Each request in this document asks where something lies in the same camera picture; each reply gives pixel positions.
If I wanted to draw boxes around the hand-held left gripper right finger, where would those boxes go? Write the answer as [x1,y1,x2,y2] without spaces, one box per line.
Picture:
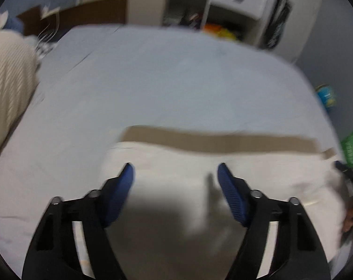
[217,163,332,280]

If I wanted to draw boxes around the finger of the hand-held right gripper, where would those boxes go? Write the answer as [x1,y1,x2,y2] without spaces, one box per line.
[335,161,353,199]

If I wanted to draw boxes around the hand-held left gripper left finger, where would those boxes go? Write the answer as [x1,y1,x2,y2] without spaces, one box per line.
[21,163,135,280]

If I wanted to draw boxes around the white hooded coat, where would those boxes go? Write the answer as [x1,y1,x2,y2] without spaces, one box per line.
[102,125,352,280]

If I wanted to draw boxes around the blue globe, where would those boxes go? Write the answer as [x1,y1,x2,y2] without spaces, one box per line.
[315,84,337,111]

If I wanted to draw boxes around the black white patterned cloth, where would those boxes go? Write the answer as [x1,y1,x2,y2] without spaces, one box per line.
[36,42,58,58]

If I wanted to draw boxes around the beige knitted blanket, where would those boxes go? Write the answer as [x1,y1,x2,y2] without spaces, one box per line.
[0,31,41,170]

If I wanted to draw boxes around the orange yellow packet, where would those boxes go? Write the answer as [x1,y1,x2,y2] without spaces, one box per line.
[203,23,237,40]

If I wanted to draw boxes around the black hanging bag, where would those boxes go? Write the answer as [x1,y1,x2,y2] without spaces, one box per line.
[264,0,292,50]

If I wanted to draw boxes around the brown wooden headboard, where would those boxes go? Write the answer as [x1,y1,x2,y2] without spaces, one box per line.
[17,0,128,37]

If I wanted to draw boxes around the white shelf unit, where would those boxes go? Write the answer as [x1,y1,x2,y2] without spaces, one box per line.
[162,0,282,47]

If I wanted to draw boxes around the blue cloth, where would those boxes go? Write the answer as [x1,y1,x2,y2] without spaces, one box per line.
[1,17,23,31]

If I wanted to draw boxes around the white charger with cable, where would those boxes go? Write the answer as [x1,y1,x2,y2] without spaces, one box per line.
[39,4,61,40]

